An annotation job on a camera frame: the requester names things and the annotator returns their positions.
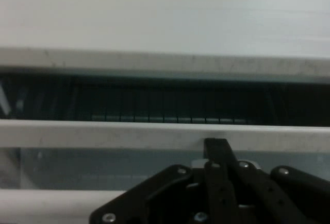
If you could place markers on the cream toaster oven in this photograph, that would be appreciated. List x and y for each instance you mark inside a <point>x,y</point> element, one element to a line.
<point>165,15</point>

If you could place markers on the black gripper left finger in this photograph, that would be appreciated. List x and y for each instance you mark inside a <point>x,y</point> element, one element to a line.
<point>154,190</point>

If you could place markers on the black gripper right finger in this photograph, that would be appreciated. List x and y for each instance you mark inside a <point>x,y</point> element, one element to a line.
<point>257,195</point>

